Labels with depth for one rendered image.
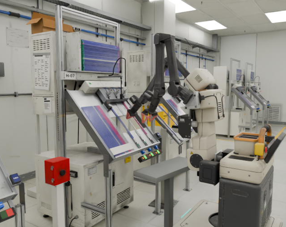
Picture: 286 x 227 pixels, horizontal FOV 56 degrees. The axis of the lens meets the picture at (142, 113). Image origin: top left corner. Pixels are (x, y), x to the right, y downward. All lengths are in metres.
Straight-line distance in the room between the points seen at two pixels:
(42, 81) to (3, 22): 1.41
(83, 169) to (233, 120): 5.00
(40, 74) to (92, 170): 0.95
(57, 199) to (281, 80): 8.54
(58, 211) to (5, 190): 0.52
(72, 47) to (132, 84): 1.42
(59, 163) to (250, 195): 1.19
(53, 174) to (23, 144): 2.08
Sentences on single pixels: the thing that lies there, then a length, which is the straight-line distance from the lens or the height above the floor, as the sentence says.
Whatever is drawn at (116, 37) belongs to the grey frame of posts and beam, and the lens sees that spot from 2.86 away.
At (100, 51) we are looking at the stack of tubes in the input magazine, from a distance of 2.55.
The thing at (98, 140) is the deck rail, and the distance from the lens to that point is 2.08.
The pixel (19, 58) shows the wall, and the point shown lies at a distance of 3.81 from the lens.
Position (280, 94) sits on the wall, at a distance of 9.64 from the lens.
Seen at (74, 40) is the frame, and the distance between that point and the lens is 2.40.
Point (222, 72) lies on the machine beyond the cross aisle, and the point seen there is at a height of 1.57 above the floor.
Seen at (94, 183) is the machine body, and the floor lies 0.43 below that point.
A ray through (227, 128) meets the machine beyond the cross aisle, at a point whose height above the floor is 0.23.
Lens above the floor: 1.27
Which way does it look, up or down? 6 degrees down
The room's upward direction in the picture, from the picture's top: straight up
